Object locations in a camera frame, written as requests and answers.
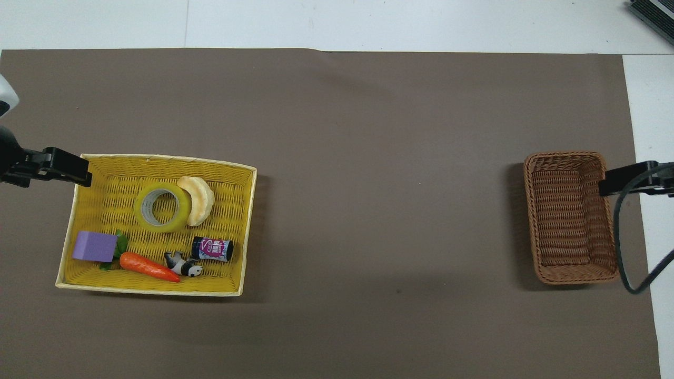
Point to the yellow-green tape roll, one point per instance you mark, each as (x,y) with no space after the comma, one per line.
(181,208)

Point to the purple block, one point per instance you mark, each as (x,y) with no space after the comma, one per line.
(93,246)

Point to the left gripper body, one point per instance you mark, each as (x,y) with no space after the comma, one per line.
(7,152)

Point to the orange toy carrot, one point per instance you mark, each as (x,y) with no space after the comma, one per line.
(150,267)

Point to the brown wicker basket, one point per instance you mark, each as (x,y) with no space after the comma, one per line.
(571,221)

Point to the pale yellow banana slice toy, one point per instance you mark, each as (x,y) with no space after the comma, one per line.
(202,202)

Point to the yellow woven basket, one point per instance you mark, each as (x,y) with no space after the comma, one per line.
(226,221)

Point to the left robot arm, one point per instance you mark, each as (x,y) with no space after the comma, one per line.
(5,97)

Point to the small dark printed can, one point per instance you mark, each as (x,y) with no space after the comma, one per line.
(213,249)

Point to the black and white panda figure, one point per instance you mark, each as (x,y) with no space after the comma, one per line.
(181,264)

